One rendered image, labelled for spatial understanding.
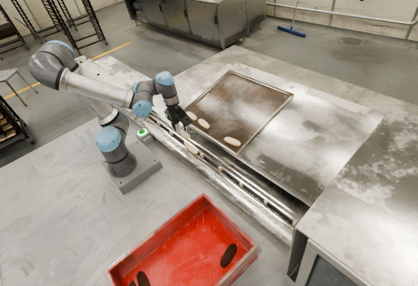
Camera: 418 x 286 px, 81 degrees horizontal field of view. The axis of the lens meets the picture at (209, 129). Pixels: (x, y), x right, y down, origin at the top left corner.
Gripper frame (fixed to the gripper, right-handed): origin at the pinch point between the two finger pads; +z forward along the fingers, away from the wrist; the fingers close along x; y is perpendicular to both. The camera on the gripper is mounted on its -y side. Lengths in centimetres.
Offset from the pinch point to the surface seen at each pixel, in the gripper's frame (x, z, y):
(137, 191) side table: 36.5, 11.9, -4.2
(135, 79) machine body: -22, 12, 99
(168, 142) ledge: 6.8, 7.7, 7.7
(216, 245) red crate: 27, 12, -52
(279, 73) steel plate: -95, 12, 5
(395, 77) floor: -276, 95, -35
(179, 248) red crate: 39, 12, -42
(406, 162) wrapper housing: -10, -36, -90
